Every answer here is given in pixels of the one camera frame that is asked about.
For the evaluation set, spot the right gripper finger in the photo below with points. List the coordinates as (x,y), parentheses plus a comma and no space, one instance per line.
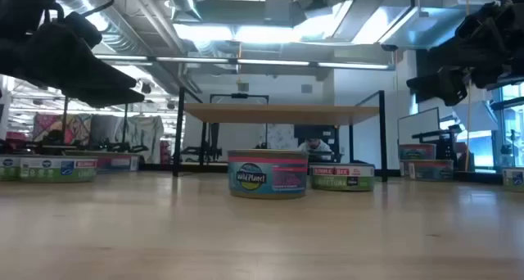
(450,57)
(438,85)

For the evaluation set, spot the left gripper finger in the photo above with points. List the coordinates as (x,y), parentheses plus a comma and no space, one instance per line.
(110,98)
(86,71)

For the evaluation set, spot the grey hanging cloth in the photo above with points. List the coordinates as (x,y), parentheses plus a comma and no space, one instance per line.
(104,128)

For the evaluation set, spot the colourful patterned quilt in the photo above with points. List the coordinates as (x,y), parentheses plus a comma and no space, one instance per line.
(73,126)

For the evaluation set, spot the white hanging cloth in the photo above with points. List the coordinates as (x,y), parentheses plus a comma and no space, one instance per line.
(143,132)

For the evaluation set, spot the distant black robot arms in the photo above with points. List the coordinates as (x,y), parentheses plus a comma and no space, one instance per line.
(204,153)
(118,147)

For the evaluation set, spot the black equipment stand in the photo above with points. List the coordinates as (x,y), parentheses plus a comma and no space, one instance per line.
(444,145)

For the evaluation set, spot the red object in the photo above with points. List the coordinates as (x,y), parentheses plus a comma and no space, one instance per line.
(165,153)

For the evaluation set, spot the window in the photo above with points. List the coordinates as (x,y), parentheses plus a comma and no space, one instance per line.
(511,120)

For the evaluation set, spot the long ceiling light strip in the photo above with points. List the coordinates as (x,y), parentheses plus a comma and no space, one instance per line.
(196,60)

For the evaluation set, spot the dark cabinet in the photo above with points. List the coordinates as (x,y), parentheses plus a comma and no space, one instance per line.
(323,132)

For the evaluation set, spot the person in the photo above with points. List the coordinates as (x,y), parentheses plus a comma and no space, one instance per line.
(314,145)

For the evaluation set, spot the bright ceiling light panel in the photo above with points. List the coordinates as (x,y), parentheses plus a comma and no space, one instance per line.
(245,33)

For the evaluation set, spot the white patterned paper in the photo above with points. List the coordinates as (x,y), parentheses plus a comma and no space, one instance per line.
(282,136)

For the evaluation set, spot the large rectangular metal duct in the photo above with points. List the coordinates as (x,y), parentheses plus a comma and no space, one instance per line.
(430,26)

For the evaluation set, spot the white board dark frame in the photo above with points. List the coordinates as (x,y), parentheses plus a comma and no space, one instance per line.
(417,126)

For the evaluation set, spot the black rig frame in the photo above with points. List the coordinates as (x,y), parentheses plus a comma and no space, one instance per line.
(239,96)
(64,120)

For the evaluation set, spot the black metal table frame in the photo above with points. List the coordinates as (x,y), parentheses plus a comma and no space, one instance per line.
(479,177)

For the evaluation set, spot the grey wall speaker box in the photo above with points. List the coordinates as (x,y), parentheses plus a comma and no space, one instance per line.
(243,87)
(306,88)

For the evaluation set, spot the wooden shelf black metal frame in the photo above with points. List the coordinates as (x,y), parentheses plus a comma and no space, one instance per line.
(282,114)

